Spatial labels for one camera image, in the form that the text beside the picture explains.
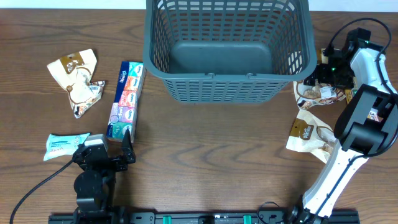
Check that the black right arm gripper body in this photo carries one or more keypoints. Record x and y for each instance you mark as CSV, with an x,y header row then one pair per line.
x,y
321,74

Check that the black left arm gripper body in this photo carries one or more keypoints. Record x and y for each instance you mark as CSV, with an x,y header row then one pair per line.
x,y
117,164

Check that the colourful Kleenex tissue multipack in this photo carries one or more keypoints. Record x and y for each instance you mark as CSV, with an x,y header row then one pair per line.
x,y
123,115

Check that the beige snack bag with barcode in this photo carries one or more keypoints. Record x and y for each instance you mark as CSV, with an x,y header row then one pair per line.
x,y
319,94

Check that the beige brown Pan snack bag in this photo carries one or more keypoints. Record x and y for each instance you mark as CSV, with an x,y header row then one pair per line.
x,y
310,134

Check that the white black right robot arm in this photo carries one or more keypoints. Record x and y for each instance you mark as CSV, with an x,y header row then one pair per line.
x,y
366,128

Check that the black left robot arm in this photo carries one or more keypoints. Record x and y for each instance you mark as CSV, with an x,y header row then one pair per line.
x,y
94,187

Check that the light blue wipes packet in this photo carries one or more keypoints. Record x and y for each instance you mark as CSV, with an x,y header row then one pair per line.
x,y
57,146

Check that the crumpled beige snack bag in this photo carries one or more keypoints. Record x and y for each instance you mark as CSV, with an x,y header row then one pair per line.
x,y
73,73

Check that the grey plastic basket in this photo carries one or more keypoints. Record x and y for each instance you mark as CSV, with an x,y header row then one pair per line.
x,y
228,51

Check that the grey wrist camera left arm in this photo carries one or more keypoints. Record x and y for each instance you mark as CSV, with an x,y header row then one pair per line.
x,y
97,139

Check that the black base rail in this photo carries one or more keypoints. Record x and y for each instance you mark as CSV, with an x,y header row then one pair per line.
x,y
265,216

